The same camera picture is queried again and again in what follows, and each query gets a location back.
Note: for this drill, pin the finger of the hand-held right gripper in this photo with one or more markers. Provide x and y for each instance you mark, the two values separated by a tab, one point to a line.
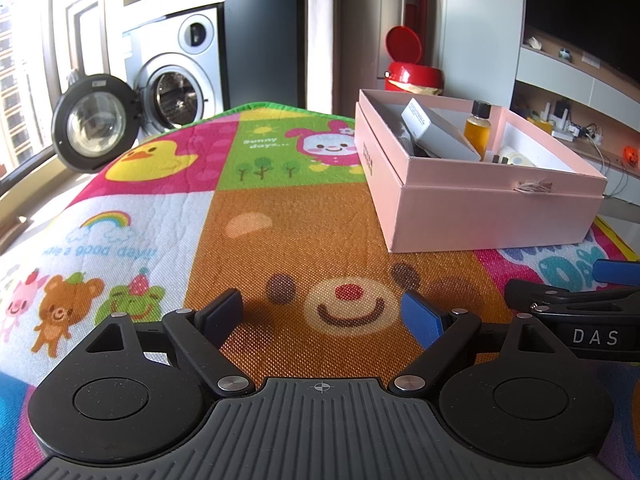
617	272
560	301

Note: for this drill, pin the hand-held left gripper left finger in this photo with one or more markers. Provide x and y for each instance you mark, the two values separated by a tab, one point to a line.
225	315

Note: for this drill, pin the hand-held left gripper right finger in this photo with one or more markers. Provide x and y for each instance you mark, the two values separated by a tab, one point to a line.
422	317

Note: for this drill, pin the pink cardboard box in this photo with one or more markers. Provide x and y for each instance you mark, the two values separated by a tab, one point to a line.
475	215

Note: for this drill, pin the amber glass bottle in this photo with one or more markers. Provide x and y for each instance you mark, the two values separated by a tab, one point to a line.
477	135

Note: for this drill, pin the colourful cartoon play mat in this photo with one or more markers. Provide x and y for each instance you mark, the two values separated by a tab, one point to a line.
300	240

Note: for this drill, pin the small orange pumpkin lantern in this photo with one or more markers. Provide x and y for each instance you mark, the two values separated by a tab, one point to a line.
631	155

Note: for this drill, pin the cream round object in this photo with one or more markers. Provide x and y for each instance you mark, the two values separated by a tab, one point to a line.
515	155

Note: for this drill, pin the small yellow box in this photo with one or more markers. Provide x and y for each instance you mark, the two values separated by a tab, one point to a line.
542	126

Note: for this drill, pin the white wifi router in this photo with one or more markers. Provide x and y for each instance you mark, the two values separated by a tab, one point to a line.
562	115

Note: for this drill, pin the long grey carton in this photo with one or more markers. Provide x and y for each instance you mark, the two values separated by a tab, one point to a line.
445	132

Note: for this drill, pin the silver washing machine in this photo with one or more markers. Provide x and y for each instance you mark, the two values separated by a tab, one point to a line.
200	75

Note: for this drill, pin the red trash bin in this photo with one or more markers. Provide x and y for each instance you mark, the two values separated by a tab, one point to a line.
415	75

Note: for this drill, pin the small white figurine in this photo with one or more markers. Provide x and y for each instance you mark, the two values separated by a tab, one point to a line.
535	42

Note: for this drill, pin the black television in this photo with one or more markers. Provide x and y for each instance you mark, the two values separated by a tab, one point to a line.
575	5

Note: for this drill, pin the white shelf cabinet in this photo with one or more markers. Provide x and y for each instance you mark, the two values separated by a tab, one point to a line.
480	35

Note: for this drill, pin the dark grey tall cabinet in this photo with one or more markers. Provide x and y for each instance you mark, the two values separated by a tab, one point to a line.
265	35

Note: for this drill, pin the light grey curtain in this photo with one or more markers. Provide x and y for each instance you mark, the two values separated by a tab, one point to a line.
322	35

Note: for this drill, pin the red wall hanging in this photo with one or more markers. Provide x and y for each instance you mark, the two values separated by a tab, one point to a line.
415	10

